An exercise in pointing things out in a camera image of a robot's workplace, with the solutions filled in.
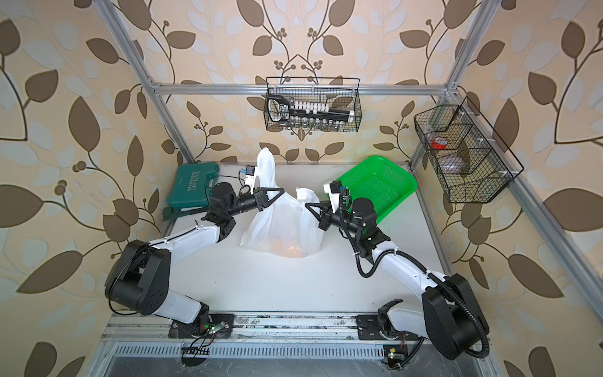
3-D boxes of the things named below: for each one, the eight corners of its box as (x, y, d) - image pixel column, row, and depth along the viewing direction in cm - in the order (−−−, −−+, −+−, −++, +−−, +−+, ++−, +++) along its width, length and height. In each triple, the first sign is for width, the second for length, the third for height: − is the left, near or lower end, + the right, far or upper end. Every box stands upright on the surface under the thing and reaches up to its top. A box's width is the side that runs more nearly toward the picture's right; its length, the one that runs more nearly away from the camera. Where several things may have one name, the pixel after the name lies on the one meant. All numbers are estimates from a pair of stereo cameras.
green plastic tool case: (164, 208, 105) (159, 202, 102) (183, 169, 121) (179, 163, 118) (207, 208, 105) (204, 202, 102) (221, 169, 121) (218, 162, 117)
